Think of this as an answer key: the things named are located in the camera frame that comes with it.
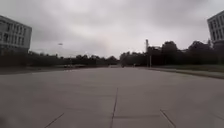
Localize grass strip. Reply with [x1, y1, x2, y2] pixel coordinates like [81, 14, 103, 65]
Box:
[149, 64, 224, 80]

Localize tall pale building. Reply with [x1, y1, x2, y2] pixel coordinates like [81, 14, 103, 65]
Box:
[206, 9, 224, 52]

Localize row of trees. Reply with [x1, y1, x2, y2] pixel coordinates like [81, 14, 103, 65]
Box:
[0, 40, 224, 68]

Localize grey concrete slab plaza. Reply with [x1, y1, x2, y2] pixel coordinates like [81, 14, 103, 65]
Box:
[0, 67, 224, 128]

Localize pole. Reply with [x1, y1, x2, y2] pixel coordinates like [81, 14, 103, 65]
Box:
[145, 39, 150, 68]

